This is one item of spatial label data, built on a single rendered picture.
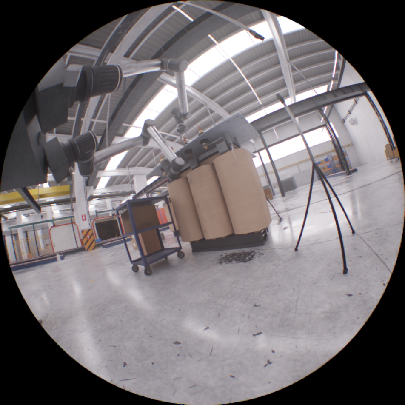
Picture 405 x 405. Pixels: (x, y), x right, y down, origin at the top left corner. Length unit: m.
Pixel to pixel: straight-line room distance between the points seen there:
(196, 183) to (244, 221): 0.72
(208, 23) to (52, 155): 4.26
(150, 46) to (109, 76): 9.22
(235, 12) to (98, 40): 7.18
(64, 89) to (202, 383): 1.19
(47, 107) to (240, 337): 1.25
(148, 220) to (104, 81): 1.54
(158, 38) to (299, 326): 10.43
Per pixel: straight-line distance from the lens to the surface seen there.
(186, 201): 1.92
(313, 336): 0.65
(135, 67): 1.44
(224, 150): 1.61
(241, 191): 1.45
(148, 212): 1.86
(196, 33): 4.57
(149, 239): 2.49
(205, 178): 1.68
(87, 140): 1.44
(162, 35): 9.98
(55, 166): 1.27
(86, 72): 0.89
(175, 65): 1.57
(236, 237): 1.73
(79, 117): 8.90
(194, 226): 1.91
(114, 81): 0.97
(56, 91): 0.76
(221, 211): 1.64
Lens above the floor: 0.54
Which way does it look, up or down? 4 degrees up
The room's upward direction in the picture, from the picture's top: 16 degrees counter-clockwise
